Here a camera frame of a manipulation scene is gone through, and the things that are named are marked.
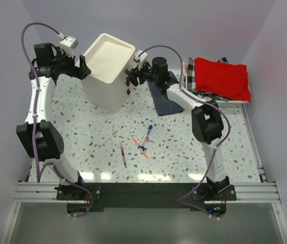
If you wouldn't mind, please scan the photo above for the blue-capped white marker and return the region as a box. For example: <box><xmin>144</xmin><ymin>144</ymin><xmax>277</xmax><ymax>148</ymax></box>
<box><xmin>139</xmin><ymin>125</ymin><xmax>153</xmax><ymax>151</ymax></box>

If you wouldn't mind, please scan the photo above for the red folded cloth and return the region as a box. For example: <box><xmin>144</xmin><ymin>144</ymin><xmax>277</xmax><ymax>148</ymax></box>
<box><xmin>194</xmin><ymin>57</ymin><xmax>251</xmax><ymax>102</ymax></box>

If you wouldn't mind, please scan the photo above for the white cloth basket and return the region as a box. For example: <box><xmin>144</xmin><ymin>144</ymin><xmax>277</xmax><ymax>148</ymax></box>
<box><xmin>183</xmin><ymin>62</ymin><xmax>248</xmax><ymax>106</ymax></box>

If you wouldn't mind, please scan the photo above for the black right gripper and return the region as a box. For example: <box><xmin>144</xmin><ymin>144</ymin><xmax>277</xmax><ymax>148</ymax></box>
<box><xmin>126</xmin><ymin>59</ymin><xmax>158</xmax><ymax>87</ymax></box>

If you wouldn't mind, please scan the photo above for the cream drawer organizer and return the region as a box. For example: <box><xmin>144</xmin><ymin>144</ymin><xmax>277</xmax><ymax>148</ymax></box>
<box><xmin>81</xmin><ymin>33</ymin><xmax>136</xmax><ymax>113</ymax></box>

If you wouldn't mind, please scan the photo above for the pink-capped white marker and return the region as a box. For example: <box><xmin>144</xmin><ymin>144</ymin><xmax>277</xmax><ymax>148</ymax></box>
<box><xmin>146</xmin><ymin>136</ymin><xmax>156</xmax><ymax>159</ymax></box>

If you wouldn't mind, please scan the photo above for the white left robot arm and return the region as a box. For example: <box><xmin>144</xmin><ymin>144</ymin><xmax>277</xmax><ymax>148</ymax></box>
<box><xmin>16</xmin><ymin>43</ymin><xmax>92</xmax><ymax>202</ymax></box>

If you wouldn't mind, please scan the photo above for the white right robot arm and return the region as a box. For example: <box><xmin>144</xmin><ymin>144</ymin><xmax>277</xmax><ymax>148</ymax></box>
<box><xmin>127</xmin><ymin>54</ymin><xmax>230</xmax><ymax>200</ymax></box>

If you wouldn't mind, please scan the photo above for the red pen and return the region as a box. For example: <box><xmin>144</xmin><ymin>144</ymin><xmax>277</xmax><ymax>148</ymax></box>
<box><xmin>119</xmin><ymin>141</ymin><xmax>127</xmax><ymax>168</ymax></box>

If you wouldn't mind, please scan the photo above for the black white checkered cloth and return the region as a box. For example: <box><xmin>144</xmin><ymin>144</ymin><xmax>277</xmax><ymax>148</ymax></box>
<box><xmin>184</xmin><ymin>57</ymin><xmax>197</xmax><ymax>92</ymax></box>

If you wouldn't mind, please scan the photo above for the dark blue pencil pouch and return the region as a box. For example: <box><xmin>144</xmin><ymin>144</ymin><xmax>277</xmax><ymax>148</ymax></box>
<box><xmin>148</xmin><ymin>82</ymin><xmax>184</xmax><ymax>116</ymax></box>

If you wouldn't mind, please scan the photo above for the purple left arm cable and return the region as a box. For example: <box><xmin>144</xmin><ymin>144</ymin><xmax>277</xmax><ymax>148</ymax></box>
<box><xmin>21</xmin><ymin>22</ymin><xmax>94</xmax><ymax>218</ymax></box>

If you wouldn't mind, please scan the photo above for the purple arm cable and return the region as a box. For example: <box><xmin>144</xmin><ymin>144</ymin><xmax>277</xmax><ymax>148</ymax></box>
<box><xmin>21</xmin><ymin>22</ymin><xmax>94</xmax><ymax>218</ymax></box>
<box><xmin>139</xmin><ymin>45</ymin><xmax>233</xmax><ymax>218</ymax></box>

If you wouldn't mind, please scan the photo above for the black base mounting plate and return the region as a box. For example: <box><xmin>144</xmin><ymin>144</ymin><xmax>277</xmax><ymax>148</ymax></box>
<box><xmin>54</xmin><ymin>183</ymin><xmax>237</xmax><ymax>214</ymax></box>

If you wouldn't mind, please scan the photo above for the aluminium frame rail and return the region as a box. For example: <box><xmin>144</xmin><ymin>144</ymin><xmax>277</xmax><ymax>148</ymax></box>
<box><xmin>1</xmin><ymin>100</ymin><xmax>287</xmax><ymax>243</ymax></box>

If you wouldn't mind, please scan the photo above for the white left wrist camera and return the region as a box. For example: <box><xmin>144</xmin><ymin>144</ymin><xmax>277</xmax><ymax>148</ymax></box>
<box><xmin>58</xmin><ymin>33</ymin><xmax>78</xmax><ymax>57</ymax></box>

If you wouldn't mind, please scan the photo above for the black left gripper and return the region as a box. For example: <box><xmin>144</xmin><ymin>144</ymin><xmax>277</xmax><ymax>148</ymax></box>
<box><xmin>52</xmin><ymin>47</ymin><xmax>91</xmax><ymax>80</ymax></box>

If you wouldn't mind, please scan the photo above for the orange marker pen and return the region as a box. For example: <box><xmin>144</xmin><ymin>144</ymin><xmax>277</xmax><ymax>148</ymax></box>
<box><xmin>131</xmin><ymin>135</ymin><xmax>148</xmax><ymax>159</ymax></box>

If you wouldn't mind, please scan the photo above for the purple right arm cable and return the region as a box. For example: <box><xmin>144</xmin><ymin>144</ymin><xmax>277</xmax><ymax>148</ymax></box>
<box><xmin>139</xmin><ymin>45</ymin><xmax>233</xmax><ymax>218</ymax></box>

